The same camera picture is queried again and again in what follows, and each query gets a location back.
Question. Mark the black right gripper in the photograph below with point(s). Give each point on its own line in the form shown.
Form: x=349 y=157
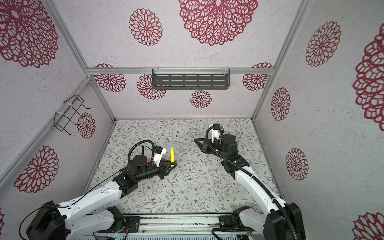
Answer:
x=203 y=148

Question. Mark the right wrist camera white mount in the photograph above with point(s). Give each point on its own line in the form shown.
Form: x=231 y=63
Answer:
x=216 y=133

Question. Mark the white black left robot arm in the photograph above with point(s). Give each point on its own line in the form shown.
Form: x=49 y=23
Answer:
x=75 y=218

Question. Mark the yellow highlighter pen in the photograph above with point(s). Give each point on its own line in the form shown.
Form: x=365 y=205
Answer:
x=172 y=157

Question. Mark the dark grey wall shelf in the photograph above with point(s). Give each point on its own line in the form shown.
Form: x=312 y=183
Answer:
x=191 y=79

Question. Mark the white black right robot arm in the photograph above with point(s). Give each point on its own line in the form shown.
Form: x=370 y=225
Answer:
x=277 y=219

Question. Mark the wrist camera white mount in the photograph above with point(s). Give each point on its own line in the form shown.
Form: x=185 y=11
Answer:
x=158 y=155
x=216 y=133

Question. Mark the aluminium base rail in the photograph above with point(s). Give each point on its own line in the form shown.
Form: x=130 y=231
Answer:
x=174 y=227

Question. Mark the black wire wall rack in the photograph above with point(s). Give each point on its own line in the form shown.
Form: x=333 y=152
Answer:
x=64 y=118

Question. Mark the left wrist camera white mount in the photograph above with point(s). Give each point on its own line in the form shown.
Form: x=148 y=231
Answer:
x=158 y=155

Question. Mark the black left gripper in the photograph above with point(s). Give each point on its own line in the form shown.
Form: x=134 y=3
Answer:
x=163 y=167

